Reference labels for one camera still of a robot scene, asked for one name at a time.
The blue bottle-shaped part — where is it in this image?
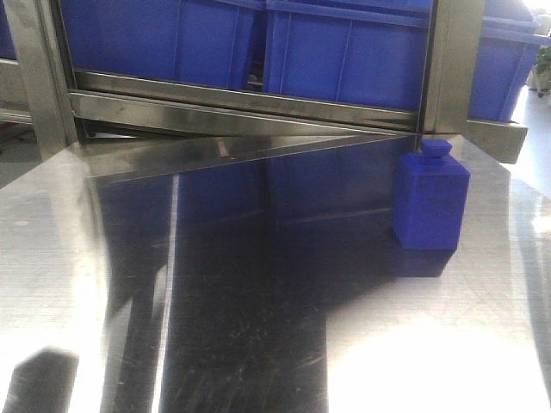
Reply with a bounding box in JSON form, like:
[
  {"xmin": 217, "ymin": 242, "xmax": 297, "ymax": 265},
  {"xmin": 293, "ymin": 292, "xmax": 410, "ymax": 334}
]
[{"xmin": 393, "ymin": 139, "xmax": 470, "ymax": 250}]

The blue plastic bin left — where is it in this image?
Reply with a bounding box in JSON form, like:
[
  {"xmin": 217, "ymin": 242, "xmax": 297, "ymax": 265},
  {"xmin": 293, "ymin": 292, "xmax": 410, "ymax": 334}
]
[{"xmin": 61, "ymin": 1, "xmax": 265, "ymax": 89}]

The blue plastic bin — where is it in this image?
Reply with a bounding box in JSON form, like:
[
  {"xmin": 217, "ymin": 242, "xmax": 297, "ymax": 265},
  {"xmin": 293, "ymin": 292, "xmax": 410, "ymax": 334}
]
[
  {"xmin": 469, "ymin": 1, "xmax": 550, "ymax": 123},
  {"xmin": 61, "ymin": 1, "xmax": 265, "ymax": 89},
  {"xmin": 263, "ymin": 1, "xmax": 430, "ymax": 112}
]

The blue plastic bin middle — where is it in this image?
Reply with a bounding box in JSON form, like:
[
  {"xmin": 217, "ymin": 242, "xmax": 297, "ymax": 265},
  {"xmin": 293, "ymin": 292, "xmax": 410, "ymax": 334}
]
[{"xmin": 263, "ymin": 1, "xmax": 430, "ymax": 112}]

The blue plastic bin far right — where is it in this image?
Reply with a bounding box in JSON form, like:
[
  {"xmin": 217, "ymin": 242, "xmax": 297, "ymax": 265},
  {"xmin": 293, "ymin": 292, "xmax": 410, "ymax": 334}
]
[{"xmin": 469, "ymin": 1, "xmax": 550, "ymax": 123}]

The potted green plant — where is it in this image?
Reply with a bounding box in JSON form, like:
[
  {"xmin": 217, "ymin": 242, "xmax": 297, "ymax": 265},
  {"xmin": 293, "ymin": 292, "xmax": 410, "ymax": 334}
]
[{"xmin": 534, "ymin": 46, "xmax": 550, "ymax": 96}]

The stainless steel shelf frame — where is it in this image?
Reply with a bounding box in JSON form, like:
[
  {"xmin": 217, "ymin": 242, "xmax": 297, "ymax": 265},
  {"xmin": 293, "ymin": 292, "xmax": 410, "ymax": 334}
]
[{"xmin": 1, "ymin": 1, "xmax": 528, "ymax": 163}]

